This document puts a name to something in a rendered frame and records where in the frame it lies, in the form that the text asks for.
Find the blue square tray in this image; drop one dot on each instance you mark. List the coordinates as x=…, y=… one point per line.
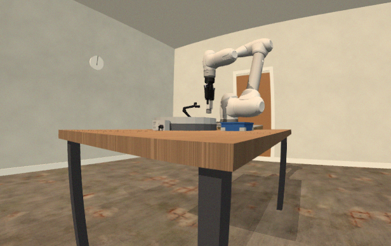
x=237, y=126

